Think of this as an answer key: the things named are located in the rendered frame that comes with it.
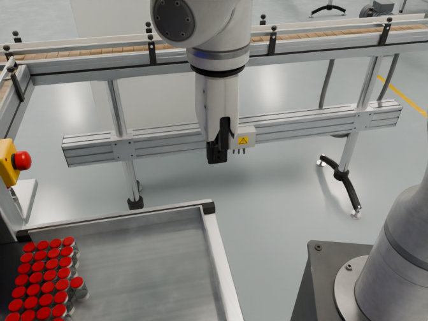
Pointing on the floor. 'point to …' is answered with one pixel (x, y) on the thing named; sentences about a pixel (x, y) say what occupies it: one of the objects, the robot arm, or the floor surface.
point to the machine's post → (9, 216)
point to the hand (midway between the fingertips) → (216, 151)
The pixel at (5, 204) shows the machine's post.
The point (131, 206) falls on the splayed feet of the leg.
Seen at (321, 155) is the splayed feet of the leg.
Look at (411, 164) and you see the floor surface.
